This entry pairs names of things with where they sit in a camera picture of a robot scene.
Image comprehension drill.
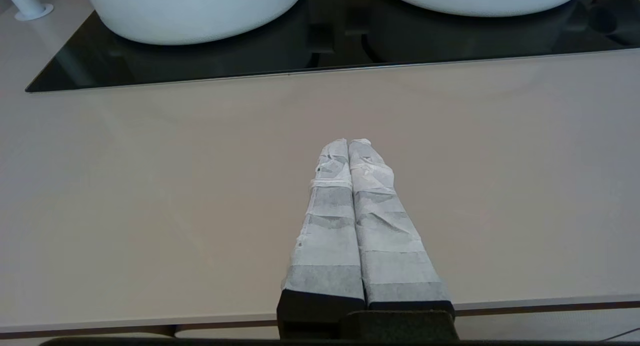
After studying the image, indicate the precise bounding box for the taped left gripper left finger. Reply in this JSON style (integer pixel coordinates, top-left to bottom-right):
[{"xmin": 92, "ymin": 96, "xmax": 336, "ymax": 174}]
[{"xmin": 277, "ymin": 139, "xmax": 367, "ymax": 336}]

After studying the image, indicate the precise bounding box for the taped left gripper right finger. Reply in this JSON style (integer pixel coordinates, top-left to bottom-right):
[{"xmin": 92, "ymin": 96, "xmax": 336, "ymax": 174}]
[{"xmin": 349, "ymin": 140, "xmax": 456, "ymax": 316}]

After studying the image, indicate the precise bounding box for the white round pot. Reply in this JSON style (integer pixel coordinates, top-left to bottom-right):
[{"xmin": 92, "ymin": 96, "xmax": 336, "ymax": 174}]
[
  {"xmin": 82, "ymin": 0, "xmax": 306, "ymax": 46},
  {"xmin": 380, "ymin": 0, "xmax": 587, "ymax": 18}
]

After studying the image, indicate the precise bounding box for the black glass cooktop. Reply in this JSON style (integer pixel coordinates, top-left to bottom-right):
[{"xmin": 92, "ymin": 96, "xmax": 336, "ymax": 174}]
[{"xmin": 25, "ymin": 0, "xmax": 640, "ymax": 93}]

